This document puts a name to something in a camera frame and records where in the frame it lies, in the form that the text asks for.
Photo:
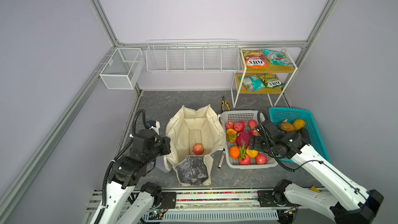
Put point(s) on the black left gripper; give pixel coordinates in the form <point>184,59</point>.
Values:
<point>165,142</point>

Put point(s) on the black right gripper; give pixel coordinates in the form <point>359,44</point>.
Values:
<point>256,144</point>

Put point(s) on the pink dragon fruit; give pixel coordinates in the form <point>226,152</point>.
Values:
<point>243,139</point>

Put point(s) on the orange persimmon with leaves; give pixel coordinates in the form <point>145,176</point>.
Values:
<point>231,135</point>

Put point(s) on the cream canvas grocery bag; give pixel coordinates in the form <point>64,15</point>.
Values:
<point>187,128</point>

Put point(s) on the red apple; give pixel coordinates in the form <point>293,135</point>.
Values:
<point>229,125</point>
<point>261,159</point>
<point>198,149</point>
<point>252,124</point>
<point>239,126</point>

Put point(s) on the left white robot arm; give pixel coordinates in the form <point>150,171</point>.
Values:
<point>126,169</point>

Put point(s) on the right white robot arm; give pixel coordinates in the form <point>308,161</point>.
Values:
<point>346,202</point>

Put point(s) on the teal snack bag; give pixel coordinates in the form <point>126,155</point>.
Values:
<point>252,83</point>

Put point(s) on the green Fox's candy bag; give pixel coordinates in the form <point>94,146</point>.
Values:
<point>270,80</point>

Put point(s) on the green pink snack bag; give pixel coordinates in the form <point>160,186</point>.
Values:
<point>277,58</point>

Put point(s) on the orange Fox's candy bag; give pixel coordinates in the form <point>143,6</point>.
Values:
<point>255,59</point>

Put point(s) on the brown potato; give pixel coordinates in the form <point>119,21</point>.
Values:
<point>287,127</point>

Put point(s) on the grey cloth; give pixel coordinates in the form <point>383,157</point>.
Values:
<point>160,164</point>

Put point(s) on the teal plastic vegetable basket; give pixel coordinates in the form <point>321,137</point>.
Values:
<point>279,114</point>

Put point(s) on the yellow lemon in teal basket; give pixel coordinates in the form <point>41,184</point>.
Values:
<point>299,124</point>

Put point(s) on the white plastic fruit basket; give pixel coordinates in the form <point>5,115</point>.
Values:
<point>243,115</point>

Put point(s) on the dark cucumber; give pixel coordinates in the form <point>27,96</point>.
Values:
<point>305,135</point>

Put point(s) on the orange tangerine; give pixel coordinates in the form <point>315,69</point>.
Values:
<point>234,152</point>

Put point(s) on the silver marker pen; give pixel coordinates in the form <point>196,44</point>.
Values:
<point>221,159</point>

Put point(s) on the white wooden two-tier shelf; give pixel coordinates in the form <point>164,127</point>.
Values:
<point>263,72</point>

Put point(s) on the yellow tape measure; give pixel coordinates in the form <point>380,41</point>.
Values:
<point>313,188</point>

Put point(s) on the yellow handled pliers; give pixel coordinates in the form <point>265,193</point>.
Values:
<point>224,105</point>

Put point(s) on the small white wire basket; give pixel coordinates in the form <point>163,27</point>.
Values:
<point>123,69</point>

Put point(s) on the long white wire basket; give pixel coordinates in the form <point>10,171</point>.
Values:
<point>192,55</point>

